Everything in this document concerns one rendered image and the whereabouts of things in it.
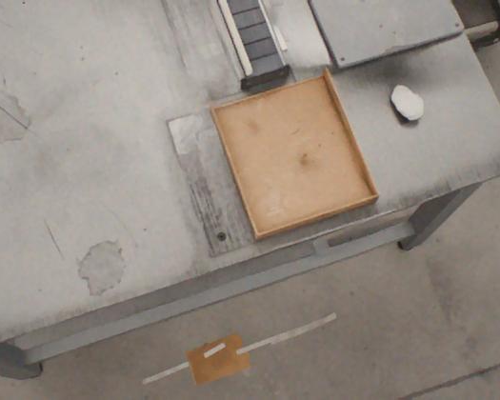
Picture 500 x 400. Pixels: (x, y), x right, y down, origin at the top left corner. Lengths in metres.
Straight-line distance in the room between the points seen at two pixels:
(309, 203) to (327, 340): 0.86
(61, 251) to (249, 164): 0.41
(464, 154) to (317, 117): 0.32
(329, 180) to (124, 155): 0.42
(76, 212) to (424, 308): 1.22
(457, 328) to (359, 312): 0.30
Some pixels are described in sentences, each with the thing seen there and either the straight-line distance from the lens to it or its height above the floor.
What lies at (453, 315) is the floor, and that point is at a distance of 2.40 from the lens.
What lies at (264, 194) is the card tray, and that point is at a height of 0.83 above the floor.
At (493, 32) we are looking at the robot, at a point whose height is 0.20.
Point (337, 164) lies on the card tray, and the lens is 1.55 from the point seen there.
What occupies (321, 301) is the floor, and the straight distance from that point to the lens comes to 2.33.
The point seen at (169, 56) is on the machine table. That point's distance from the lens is 1.65.
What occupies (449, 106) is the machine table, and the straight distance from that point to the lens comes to 1.65.
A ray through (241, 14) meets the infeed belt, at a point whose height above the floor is 0.88.
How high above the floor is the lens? 2.28
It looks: 71 degrees down
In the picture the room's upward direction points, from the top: 5 degrees clockwise
